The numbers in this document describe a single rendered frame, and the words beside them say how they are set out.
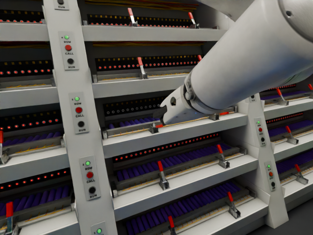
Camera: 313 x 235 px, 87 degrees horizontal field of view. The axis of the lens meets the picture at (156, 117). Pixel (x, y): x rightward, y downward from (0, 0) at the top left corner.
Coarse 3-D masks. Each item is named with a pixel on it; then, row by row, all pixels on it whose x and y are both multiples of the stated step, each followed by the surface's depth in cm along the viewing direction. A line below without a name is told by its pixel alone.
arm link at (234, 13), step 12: (204, 0) 25; (216, 0) 25; (228, 0) 25; (240, 0) 24; (252, 0) 24; (228, 12) 27; (240, 12) 26; (300, 72) 20; (312, 72) 22; (288, 84) 23
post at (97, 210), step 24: (48, 0) 50; (72, 0) 52; (48, 24) 49; (72, 24) 51; (72, 72) 50; (72, 120) 48; (96, 120) 50; (72, 144) 47; (96, 144) 49; (72, 168) 47; (96, 168) 49; (96, 216) 47
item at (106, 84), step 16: (96, 64) 68; (112, 64) 70; (128, 64) 73; (144, 64) 76; (160, 64) 78; (176, 64) 81; (192, 64) 85; (96, 80) 56; (112, 80) 58; (128, 80) 60; (144, 80) 57; (160, 80) 59; (176, 80) 62; (96, 96) 52; (112, 96) 54
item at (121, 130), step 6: (228, 108) 74; (192, 120) 65; (126, 126) 59; (132, 126) 58; (138, 126) 59; (144, 126) 60; (108, 132) 55; (114, 132) 56; (120, 132) 57; (132, 132) 57
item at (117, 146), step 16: (144, 112) 73; (240, 112) 74; (160, 128) 61; (176, 128) 60; (192, 128) 61; (208, 128) 64; (224, 128) 67; (112, 144) 51; (128, 144) 53; (144, 144) 55; (160, 144) 58
